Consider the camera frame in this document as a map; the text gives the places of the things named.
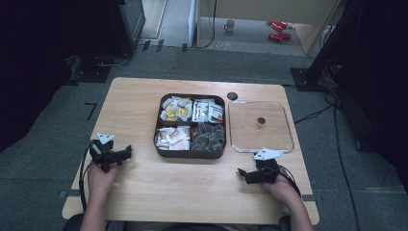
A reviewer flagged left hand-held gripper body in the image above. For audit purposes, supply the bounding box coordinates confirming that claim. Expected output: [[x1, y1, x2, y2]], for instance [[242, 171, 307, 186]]
[[89, 132, 127, 174]]

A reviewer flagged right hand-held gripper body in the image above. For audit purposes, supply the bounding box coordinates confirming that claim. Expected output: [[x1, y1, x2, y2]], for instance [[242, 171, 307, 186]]
[[248, 147, 286, 186]]

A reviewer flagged person's right hand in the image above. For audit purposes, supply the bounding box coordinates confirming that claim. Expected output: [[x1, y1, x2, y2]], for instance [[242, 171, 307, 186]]
[[260, 174, 303, 210]]

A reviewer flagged person's left hand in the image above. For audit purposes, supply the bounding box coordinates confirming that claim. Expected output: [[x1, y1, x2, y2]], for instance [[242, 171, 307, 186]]
[[86, 162, 119, 201]]

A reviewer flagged clear lid with gold knob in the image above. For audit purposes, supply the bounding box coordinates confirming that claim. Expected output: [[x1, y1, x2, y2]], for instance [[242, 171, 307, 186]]
[[227, 99, 295, 155]]

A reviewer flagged pile of orange white packets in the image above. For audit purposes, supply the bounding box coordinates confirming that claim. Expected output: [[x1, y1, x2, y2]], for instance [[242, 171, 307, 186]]
[[154, 125, 191, 151]]

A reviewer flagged pile of dark packets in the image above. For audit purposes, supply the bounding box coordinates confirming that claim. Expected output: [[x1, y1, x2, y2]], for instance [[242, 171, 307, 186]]
[[190, 123, 226, 153]]

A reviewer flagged brown divided tray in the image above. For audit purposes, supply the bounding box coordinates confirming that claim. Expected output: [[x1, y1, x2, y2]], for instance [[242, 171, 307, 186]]
[[153, 92, 228, 160]]

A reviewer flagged pile of yellow white packets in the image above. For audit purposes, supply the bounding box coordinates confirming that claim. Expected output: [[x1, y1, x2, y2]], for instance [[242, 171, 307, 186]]
[[160, 95, 194, 122]]

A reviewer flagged black stand base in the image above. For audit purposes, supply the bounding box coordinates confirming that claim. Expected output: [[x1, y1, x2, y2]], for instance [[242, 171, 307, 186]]
[[70, 55, 113, 84]]

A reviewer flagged black metal stand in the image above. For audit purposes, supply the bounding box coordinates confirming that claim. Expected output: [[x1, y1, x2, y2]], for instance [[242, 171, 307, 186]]
[[290, 0, 357, 93]]

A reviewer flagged dark curtain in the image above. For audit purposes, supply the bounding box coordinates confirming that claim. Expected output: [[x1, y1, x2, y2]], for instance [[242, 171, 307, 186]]
[[336, 0, 408, 195], [0, 0, 112, 154]]

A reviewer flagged black cabinet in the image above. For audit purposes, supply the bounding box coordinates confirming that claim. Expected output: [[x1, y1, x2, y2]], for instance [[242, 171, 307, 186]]
[[107, 0, 146, 56]]

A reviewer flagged red metal object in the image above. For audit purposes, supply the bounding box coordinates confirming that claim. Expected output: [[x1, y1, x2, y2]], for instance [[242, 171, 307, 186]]
[[267, 20, 290, 33]]

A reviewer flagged grey mug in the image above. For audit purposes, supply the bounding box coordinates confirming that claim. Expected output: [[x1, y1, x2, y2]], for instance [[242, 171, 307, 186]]
[[223, 19, 237, 33]]

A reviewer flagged right hand-held gripper cable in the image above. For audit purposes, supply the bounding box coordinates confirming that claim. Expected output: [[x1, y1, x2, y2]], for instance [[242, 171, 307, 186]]
[[277, 164, 303, 198]]

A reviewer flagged hand-held gripper cable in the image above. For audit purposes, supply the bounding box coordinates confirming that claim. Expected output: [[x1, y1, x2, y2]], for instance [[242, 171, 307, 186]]
[[277, 164, 303, 198], [78, 142, 96, 214]]

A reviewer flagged left hand-held gripper cable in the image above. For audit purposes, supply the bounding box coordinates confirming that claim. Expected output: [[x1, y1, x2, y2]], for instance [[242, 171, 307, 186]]
[[78, 142, 96, 214]]

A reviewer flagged long black floor cable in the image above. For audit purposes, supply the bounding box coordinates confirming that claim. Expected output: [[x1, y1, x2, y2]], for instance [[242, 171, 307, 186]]
[[293, 101, 363, 231]]

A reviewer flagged bundle of black cables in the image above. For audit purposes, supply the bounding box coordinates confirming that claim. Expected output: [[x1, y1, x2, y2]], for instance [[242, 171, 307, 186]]
[[319, 59, 344, 106]]

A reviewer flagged black hanging cable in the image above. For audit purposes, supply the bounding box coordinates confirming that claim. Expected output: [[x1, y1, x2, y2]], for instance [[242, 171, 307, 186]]
[[195, 0, 218, 50]]

